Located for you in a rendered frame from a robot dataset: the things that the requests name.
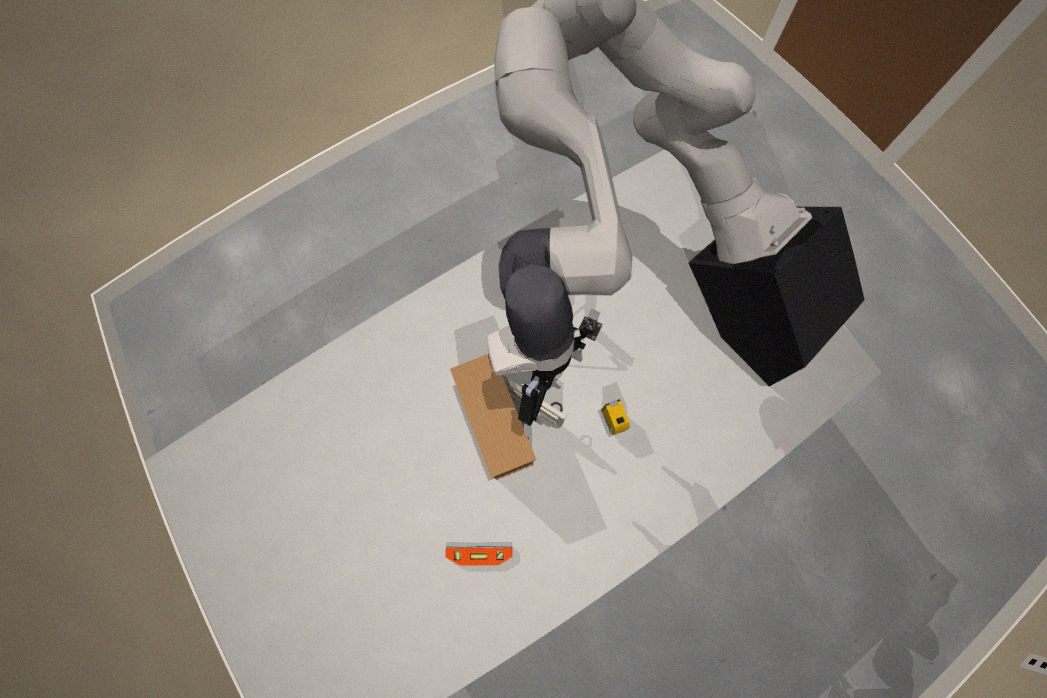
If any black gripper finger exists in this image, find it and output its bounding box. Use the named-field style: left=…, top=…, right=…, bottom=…
left=571, top=329, right=587, bottom=362
left=518, top=375, right=556, bottom=426

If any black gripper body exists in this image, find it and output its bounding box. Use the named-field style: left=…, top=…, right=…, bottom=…
left=532, top=357, right=571, bottom=383

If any yellow tape measure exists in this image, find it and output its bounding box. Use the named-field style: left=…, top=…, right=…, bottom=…
left=601, top=399, right=630, bottom=435

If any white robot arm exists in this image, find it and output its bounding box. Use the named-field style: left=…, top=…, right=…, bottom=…
left=487, top=0, right=812, bottom=375

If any orange spirit level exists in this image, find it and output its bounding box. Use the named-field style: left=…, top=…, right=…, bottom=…
left=446, top=546, right=512, bottom=565

